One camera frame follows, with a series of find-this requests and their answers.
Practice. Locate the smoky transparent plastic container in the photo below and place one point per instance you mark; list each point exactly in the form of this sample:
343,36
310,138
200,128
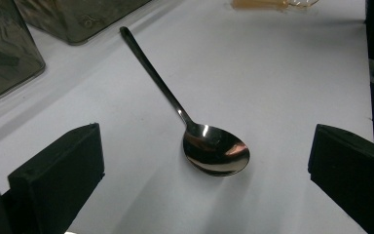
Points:
78,19
3,42

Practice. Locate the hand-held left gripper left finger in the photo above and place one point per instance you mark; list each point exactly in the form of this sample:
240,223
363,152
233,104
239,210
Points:
58,175

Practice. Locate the dark metal spoon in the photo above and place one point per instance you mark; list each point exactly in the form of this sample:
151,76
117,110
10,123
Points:
214,152

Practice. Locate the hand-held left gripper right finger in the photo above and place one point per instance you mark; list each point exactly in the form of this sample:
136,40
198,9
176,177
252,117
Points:
354,172

